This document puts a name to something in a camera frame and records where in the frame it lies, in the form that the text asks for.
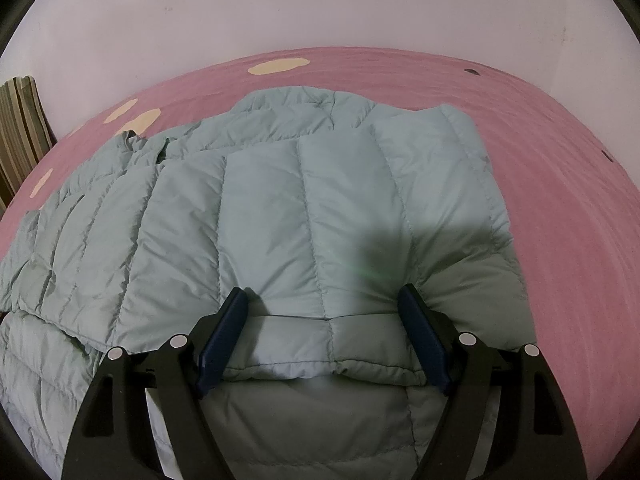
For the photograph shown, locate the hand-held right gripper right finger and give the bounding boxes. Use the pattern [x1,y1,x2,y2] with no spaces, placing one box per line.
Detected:
[399,283,589,480]

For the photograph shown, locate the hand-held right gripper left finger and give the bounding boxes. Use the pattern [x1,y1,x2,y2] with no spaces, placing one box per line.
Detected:
[61,287,249,480]

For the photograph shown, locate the light green puffer jacket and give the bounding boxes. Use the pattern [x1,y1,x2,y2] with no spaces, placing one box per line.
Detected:
[0,86,532,480]

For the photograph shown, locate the pink dotted bed sheet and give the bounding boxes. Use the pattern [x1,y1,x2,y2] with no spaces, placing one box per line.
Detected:
[0,47,640,480]

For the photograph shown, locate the striped brown curtain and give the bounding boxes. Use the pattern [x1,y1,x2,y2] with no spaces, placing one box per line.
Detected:
[0,76,56,211]

